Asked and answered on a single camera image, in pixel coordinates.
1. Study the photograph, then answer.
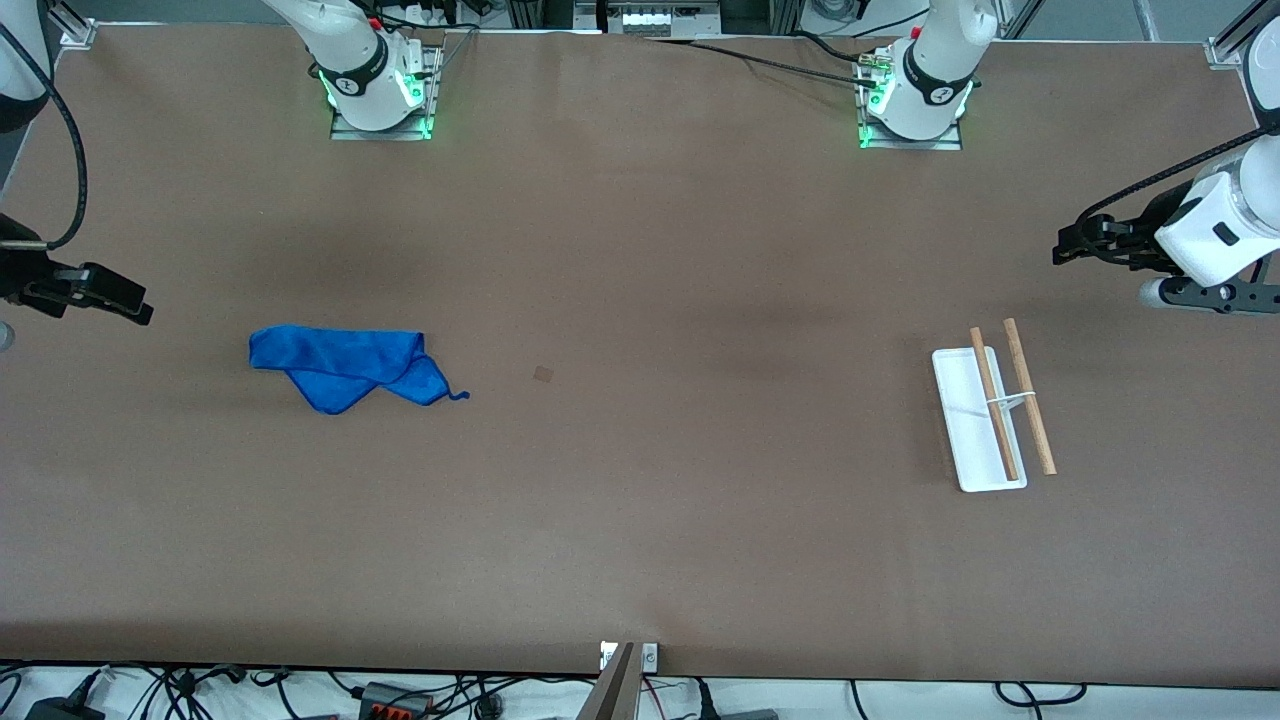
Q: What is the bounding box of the blue microfiber towel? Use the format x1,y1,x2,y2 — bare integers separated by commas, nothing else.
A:
248,325,471,416

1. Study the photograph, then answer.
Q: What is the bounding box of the black power adapter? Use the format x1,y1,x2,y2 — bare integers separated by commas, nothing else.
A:
25,697,106,720

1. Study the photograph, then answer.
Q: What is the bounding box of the grey control box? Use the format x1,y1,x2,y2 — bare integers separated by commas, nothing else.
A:
575,0,723,38

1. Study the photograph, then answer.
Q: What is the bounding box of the black orange connector box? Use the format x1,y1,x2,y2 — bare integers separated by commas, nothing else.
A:
360,682,436,720

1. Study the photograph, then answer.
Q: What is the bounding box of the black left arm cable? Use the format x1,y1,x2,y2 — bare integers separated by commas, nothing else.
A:
1078,128,1263,227

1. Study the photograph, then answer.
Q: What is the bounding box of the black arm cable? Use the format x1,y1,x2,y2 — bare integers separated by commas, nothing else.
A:
0,22,89,251
1078,128,1263,227

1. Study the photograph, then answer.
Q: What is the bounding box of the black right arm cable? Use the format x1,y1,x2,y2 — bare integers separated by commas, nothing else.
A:
0,22,89,251

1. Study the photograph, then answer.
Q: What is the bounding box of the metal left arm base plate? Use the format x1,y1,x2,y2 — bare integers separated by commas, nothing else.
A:
856,55,964,152

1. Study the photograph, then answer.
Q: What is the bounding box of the aluminium table corner bracket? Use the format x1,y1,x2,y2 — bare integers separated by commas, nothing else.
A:
1205,0,1280,69
45,0,98,49

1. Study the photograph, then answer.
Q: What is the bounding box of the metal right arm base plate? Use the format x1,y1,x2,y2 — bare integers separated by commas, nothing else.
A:
330,42,438,142

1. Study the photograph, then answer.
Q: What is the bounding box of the black cable on table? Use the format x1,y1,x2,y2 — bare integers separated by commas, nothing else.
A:
648,38,883,89

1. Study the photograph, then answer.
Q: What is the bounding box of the black looped floor cable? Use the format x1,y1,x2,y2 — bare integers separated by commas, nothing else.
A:
993,682,1088,707

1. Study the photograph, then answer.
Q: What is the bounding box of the grey brown camera post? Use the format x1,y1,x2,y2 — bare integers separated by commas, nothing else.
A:
577,643,638,720

